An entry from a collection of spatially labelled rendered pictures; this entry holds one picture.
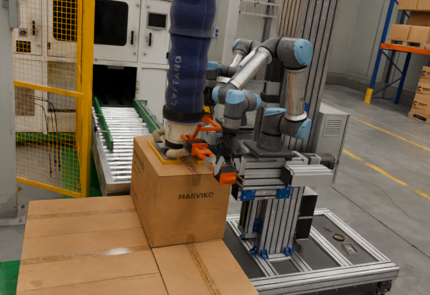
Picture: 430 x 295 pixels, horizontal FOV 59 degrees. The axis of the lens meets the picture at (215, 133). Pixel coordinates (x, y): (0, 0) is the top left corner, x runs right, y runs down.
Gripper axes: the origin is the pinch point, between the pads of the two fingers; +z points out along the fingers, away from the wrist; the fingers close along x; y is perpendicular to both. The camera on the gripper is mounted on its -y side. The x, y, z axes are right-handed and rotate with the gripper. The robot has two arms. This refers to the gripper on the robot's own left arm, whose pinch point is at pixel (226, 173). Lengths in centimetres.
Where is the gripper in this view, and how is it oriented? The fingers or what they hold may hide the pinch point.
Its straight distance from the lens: 163.6
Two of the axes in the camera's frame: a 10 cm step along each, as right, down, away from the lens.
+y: -3.9, -3.2, 8.7
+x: -9.1, 0.1, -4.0
